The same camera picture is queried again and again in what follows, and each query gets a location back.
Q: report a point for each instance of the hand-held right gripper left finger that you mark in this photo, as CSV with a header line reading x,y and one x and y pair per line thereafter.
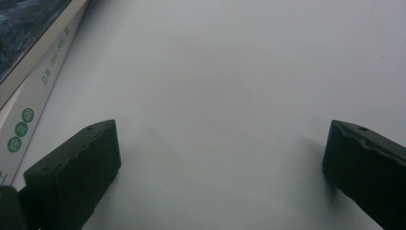
x,y
73,169

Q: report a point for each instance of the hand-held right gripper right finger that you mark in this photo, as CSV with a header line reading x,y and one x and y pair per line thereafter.
x,y
367,169

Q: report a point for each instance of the white green snow scene magazine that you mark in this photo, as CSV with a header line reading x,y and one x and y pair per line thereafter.
x,y
32,111

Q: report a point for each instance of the dark blue cover magazine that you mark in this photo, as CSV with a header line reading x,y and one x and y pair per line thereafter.
x,y
25,32

